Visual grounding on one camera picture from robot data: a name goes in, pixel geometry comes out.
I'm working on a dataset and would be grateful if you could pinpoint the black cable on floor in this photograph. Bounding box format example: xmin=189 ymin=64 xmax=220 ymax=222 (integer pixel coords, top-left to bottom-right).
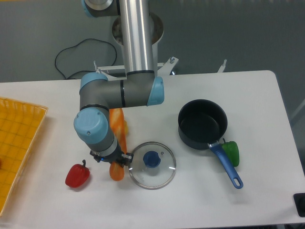
xmin=54 ymin=38 xmax=118 ymax=80

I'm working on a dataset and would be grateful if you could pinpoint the dark pot blue handle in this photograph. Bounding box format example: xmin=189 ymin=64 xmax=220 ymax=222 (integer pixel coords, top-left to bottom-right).
xmin=178 ymin=99 xmax=244 ymax=189

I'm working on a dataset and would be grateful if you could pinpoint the glass lid blue knob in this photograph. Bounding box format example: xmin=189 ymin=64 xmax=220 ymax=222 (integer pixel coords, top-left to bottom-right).
xmin=128 ymin=142 xmax=176 ymax=190

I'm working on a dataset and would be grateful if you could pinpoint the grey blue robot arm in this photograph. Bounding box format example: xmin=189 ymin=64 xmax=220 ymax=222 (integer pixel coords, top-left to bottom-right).
xmin=73 ymin=0 xmax=164 ymax=167

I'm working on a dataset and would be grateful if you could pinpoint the yellow plastic basket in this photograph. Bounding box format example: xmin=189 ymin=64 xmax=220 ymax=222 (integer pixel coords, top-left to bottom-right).
xmin=0 ymin=97 xmax=48 ymax=215

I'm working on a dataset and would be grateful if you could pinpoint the yellow bell pepper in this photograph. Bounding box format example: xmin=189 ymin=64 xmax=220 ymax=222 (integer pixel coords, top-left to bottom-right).
xmin=124 ymin=120 xmax=129 ymax=135

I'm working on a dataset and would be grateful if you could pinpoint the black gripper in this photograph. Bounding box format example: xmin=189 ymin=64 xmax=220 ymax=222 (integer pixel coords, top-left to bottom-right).
xmin=90 ymin=149 xmax=133 ymax=167

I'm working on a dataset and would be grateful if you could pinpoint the green bell pepper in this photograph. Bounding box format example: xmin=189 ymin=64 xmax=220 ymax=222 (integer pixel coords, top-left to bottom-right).
xmin=221 ymin=138 xmax=240 ymax=167

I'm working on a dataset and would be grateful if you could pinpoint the red bell pepper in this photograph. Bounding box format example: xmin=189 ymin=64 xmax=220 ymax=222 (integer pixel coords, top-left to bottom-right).
xmin=65 ymin=159 xmax=90 ymax=188

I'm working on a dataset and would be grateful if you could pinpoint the long orange baguette bread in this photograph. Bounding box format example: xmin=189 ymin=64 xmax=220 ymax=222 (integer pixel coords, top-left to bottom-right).
xmin=109 ymin=108 xmax=127 ymax=181

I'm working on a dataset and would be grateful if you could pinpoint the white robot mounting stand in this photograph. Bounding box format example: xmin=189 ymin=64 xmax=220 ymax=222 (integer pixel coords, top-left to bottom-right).
xmin=92 ymin=13 xmax=227 ymax=79

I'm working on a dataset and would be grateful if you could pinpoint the black device at edge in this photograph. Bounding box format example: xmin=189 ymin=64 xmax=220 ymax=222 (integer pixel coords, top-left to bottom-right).
xmin=293 ymin=193 xmax=305 ymax=218

